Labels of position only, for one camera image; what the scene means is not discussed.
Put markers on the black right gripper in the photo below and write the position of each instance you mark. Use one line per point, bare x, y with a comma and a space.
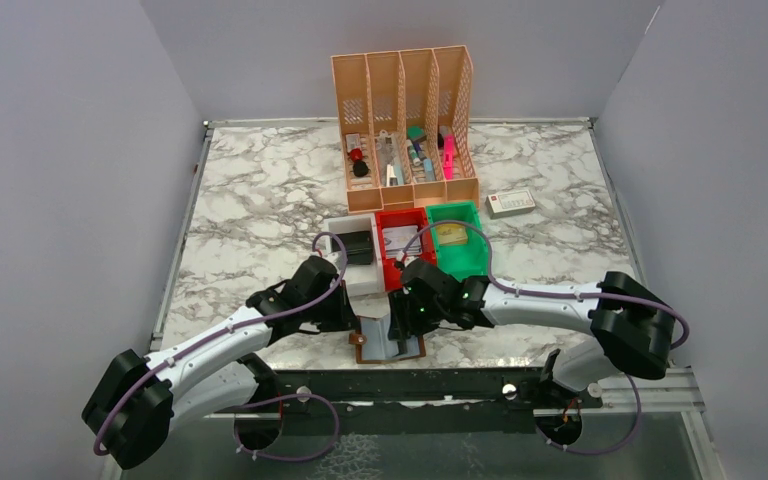
408, 325

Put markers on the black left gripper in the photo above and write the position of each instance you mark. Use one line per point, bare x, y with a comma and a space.
360, 245

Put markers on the brown leather card holder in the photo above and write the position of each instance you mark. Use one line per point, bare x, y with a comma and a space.
373, 345

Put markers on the white plastic bin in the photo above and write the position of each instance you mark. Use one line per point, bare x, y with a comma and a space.
360, 279

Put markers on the red plastic bin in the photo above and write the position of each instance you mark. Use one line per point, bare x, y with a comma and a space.
395, 218

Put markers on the green plastic bin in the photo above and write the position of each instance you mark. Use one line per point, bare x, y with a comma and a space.
460, 261

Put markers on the peach plastic file organizer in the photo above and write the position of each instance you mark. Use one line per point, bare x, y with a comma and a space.
378, 96

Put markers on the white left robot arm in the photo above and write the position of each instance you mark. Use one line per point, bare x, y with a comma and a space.
141, 399

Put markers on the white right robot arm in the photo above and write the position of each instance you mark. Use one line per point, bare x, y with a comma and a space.
629, 330

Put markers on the black card stack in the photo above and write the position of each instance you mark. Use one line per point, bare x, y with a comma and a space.
359, 247

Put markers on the silver VIP card stack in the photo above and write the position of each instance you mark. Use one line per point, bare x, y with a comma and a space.
395, 239

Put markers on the gold credit card stack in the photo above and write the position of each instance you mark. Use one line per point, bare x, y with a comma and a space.
451, 234

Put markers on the black round object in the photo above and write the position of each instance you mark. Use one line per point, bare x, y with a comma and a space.
360, 169

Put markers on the white stapler tool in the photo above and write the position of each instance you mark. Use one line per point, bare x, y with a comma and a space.
391, 177

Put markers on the small white label box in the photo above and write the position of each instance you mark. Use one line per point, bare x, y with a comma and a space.
510, 203

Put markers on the teal eraser block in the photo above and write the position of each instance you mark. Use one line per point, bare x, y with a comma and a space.
416, 134

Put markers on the pink marker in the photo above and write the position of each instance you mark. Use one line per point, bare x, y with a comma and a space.
448, 143

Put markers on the black metal base rail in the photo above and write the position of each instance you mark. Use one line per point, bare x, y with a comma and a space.
402, 401

